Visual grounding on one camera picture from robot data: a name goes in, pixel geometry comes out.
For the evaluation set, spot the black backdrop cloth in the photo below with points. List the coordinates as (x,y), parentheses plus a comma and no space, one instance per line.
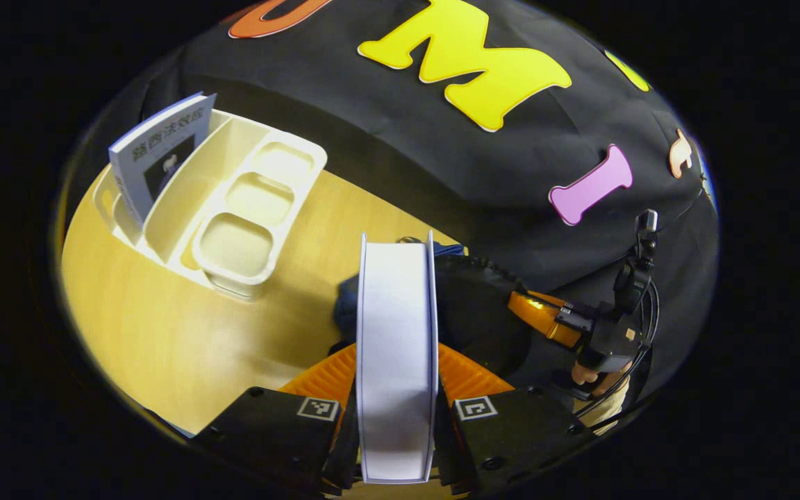
(372,118)

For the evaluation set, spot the white cover book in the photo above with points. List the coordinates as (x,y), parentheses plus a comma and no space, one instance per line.
(396,347)

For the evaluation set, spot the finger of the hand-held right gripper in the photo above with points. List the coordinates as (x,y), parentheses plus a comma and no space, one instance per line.
(546,319)

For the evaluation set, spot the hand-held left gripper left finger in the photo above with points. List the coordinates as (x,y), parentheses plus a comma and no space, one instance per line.
(268,430)

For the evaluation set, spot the blue schoolbag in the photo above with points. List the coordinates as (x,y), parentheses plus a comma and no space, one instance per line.
(476,312)

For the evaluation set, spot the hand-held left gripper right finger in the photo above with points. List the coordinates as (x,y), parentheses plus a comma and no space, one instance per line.
(518,430)

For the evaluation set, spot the cream plastic bookshelf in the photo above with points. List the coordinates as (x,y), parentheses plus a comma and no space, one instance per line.
(240,243)

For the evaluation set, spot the grey cover book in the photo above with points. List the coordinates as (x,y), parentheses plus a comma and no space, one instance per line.
(164,153)

